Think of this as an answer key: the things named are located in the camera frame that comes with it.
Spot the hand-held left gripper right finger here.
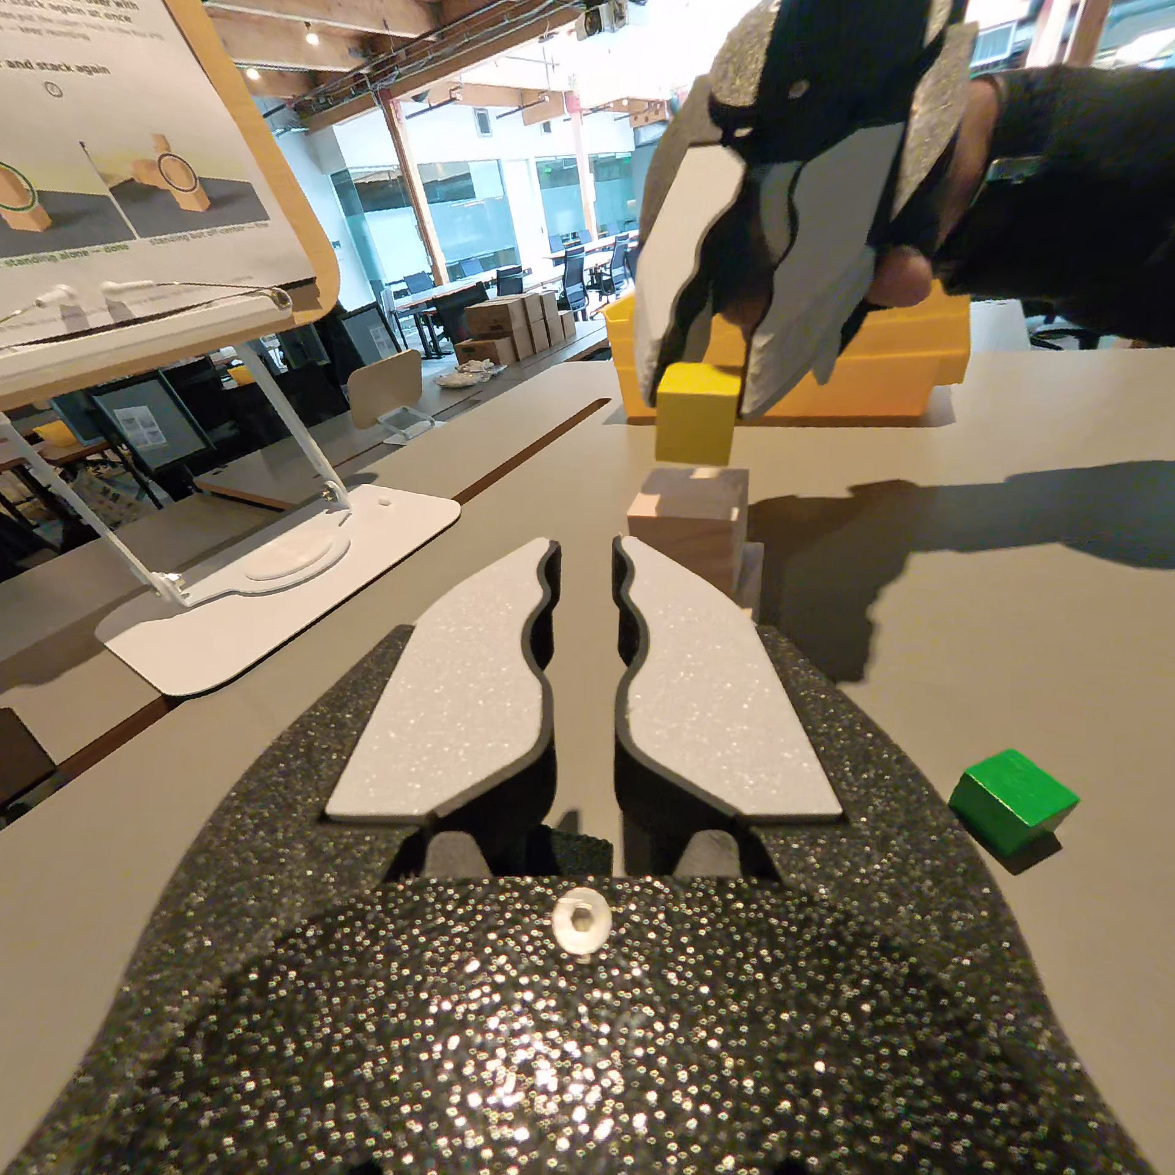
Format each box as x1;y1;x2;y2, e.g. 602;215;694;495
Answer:
611;536;847;825

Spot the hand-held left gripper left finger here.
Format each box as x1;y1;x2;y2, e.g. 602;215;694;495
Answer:
323;537;563;823

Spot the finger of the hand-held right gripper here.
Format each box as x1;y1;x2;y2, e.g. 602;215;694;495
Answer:
738;122;908;423
633;143;768;399

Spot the yellow wooden cube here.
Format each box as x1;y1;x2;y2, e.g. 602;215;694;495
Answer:
655;362;744;467

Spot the person's right hand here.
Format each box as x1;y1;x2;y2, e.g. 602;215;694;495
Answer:
864;69;1068;314

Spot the yellow plastic bin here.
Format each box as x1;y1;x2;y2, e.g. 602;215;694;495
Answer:
602;281;973;427

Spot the stack of cardboard boxes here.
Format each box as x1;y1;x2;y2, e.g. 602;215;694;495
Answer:
454;290;580;368

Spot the white document stand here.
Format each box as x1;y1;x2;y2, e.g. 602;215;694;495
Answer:
0;281;462;698

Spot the green wooden cube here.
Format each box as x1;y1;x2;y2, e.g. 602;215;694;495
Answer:
949;748;1081;855

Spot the black framed sign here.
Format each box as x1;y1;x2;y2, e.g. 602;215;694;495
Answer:
338;303;408;366
91;379;218;480

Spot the small wooden board stand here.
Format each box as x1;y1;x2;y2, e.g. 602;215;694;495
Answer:
347;349;439;449

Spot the black flat panel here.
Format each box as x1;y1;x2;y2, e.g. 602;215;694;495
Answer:
0;705;59;821

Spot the wooden instruction board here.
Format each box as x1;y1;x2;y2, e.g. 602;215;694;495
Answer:
0;0;344;355

